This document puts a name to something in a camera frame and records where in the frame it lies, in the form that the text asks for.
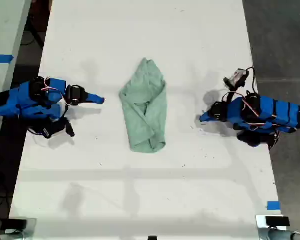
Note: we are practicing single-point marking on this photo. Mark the gripper camera stalk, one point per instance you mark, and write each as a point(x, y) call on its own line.
point(70, 127)
point(230, 93)

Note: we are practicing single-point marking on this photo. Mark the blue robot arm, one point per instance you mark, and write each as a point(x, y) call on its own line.
point(270, 112)
point(25, 100)

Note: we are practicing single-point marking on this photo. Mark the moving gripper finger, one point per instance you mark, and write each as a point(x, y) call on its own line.
point(208, 120)
point(90, 102)

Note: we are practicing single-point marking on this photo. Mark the grey metal pipe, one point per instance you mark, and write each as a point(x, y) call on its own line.
point(277, 235)

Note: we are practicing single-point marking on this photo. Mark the metal table bracket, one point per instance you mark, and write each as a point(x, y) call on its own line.
point(32, 225)
point(260, 222)

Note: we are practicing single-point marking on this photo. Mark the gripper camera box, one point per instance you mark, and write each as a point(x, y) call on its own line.
point(52, 130)
point(237, 77)

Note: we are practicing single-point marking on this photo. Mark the small black mount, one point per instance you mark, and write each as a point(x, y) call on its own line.
point(152, 238)

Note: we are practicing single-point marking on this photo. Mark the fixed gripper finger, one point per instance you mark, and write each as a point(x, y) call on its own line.
point(96, 98)
point(206, 115)

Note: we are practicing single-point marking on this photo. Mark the pale green T-shirt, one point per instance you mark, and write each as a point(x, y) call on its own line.
point(142, 100)

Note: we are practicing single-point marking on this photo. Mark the long blue tape strip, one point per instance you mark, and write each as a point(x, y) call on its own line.
point(1, 58)

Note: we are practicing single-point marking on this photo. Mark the small black box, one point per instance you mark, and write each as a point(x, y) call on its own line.
point(17, 223)
point(277, 221)

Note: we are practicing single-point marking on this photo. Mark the short blue tape piece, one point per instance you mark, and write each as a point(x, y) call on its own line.
point(273, 205)

